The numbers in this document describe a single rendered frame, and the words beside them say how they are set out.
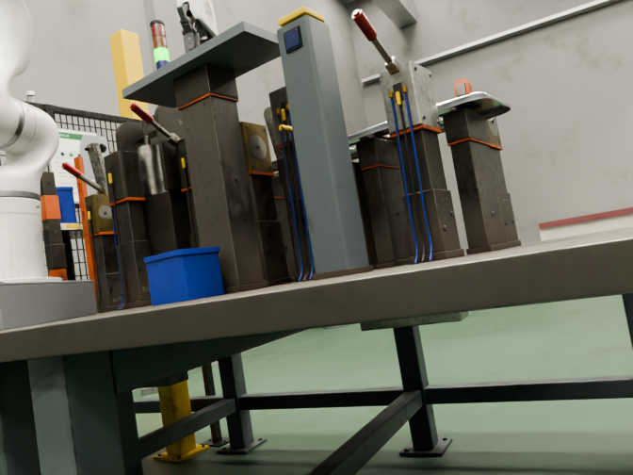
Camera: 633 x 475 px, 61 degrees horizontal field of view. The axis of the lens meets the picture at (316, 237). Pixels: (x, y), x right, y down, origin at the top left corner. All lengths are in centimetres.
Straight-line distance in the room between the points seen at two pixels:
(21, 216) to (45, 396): 54
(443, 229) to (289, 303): 52
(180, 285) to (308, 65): 43
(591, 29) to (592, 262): 1001
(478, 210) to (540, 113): 904
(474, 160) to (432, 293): 68
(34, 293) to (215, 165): 45
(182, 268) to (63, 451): 33
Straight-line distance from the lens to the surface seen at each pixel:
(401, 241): 123
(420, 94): 102
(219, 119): 109
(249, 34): 102
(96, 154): 179
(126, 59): 280
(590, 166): 994
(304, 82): 94
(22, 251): 129
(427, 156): 99
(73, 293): 128
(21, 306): 121
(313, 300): 50
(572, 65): 1026
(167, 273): 99
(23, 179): 132
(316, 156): 91
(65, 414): 83
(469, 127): 112
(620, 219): 738
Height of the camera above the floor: 71
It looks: 4 degrees up
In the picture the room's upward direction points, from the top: 9 degrees counter-clockwise
